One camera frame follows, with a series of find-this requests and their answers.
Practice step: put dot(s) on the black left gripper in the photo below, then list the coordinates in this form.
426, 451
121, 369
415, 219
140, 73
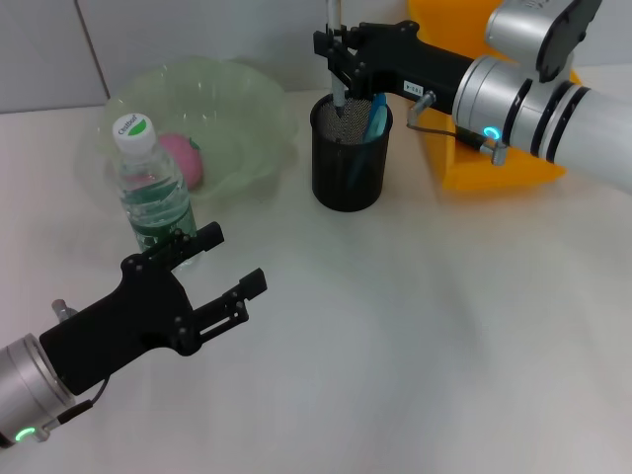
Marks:
123, 326

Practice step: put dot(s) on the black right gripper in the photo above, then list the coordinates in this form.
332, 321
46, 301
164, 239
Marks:
410, 59

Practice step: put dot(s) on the silver ballpoint pen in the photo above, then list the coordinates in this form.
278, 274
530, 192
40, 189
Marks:
338, 96

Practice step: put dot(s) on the blue scissors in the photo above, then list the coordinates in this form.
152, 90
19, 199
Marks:
377, 116

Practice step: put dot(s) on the clear plastic water bottle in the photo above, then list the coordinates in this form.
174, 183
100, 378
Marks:
153, 197

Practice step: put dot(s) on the pink toy peach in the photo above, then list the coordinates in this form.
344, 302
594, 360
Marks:
190, 160

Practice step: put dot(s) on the translucent green fruit plate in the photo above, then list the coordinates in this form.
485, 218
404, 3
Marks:
237, 123

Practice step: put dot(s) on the black mesh pen holder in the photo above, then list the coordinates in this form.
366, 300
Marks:
345, 182

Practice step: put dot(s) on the yellow plastic bin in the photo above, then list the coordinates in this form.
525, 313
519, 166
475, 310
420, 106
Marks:
494, 168

